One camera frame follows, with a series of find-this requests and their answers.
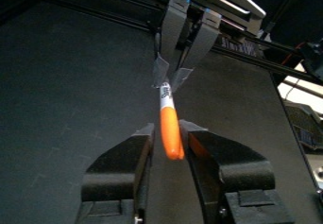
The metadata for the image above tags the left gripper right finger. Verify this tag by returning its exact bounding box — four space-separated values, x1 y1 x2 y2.
177 118 296 224

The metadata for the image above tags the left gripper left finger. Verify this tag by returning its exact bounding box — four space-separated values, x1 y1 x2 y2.
75 122 156 224

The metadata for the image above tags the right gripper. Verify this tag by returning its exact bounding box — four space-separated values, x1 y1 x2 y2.
125 0 267 92

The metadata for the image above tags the grey marker pen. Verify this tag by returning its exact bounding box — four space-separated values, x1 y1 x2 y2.
157 81 187 162

